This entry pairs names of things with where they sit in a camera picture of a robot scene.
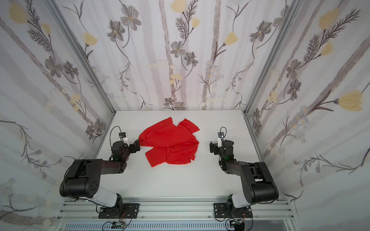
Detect red t-shirt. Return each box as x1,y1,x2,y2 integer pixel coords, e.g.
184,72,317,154
139,117,199,167

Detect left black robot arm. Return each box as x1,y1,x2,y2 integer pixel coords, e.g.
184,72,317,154
59,140,140,209

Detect small circuit board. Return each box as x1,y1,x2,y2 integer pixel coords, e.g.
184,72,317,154
229,220,245,231
109,221,127,229

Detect left small circuit board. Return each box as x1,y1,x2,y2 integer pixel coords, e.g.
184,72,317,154
109,221,127,229

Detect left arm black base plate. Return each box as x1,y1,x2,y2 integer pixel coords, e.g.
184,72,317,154
98,203,140,219

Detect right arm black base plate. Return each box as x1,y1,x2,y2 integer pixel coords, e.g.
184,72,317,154
213,203,253,218

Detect right aluminium corner post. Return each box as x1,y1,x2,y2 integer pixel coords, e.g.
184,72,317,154
243,0,303,115

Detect aluminium corner post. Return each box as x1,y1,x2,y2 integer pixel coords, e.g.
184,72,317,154
243,0,303,115
43,0,116,115

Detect right small circuit board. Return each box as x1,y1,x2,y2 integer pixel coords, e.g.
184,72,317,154
229,220,245,231

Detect left aluminium corner post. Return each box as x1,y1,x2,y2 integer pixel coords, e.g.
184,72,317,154
43,0,116,115

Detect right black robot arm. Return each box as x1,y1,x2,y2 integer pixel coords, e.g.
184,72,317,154
210,140,279,210

